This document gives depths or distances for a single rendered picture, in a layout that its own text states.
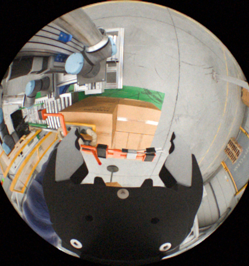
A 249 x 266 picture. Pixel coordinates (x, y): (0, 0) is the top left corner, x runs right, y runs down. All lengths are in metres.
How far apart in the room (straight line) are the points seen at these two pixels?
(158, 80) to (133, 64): 0.55
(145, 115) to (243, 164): 8.88
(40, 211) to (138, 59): 2.00
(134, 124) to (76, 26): 1.19
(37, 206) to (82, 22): 0.66
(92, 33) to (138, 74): 1.40
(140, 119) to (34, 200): 1.30
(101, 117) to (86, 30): 0.67
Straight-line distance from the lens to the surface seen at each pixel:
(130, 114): 1.15
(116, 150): 0.61
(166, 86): 1.80
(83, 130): 0.69
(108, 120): 0.76
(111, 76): 1.44
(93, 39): 0.37
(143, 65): 1.70
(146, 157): 0.65
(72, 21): 0.32
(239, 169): 9.23
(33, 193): 0.50
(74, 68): 0.44
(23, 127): 0.65
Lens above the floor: 1.62
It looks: 58 degrees down
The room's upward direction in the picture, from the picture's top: 177 degrees counter-clockwise
